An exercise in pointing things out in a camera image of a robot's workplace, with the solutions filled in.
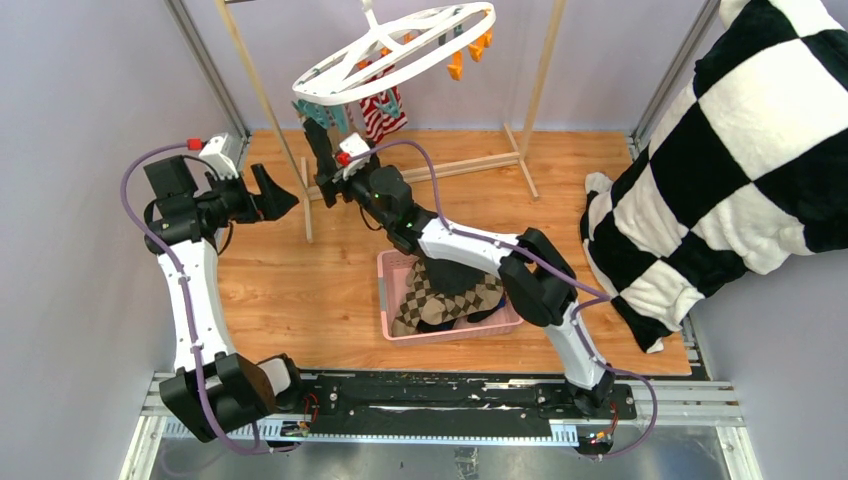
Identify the black white checkered blanket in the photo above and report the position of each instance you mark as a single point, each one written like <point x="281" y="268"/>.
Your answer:
<point x="747" y="168"/>

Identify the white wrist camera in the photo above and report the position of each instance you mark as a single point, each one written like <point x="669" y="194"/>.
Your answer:
<point x="222" y="152"/>
<point x="352" y="157"/>

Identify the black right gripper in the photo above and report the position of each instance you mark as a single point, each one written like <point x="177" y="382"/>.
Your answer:
<point x="344" y="186"/>

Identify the argyle brown sock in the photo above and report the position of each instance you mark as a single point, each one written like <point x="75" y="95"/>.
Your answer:
<point x="418" y="286"/>
<point x="484" y="296"/>

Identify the red white striped sock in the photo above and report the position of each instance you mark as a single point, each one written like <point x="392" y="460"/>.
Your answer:
<point x="383" y="114"/>

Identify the white round sock hanger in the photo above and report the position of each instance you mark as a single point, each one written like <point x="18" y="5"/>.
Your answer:
<point x="396" y="51"/>

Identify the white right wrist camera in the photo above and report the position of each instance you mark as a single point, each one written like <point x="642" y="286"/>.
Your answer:
<point x="352" y="157"/>

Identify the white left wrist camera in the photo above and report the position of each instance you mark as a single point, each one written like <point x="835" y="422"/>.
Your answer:
<point x="222" y="152"/>

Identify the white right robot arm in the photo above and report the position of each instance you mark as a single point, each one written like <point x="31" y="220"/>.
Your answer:
<point x="538" y="282"/>

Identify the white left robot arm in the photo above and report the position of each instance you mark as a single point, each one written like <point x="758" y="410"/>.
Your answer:
<point x="215" y="390"/>

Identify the black blue sock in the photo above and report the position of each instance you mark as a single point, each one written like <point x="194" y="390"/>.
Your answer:
<point x="426" y="328"/>

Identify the pink plastic basket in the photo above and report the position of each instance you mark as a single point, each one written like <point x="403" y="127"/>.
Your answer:
<point x="393" y="268"/>

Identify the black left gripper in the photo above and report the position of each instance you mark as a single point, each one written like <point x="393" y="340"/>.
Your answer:
<point x="273" y="201"/>

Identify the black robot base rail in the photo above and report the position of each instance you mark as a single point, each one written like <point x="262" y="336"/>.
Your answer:
<point x="443" y="407"/>

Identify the plain black sock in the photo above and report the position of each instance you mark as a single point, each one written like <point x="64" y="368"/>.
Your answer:
<point x="451" y="278"/>
<point x="322" y="149"/>

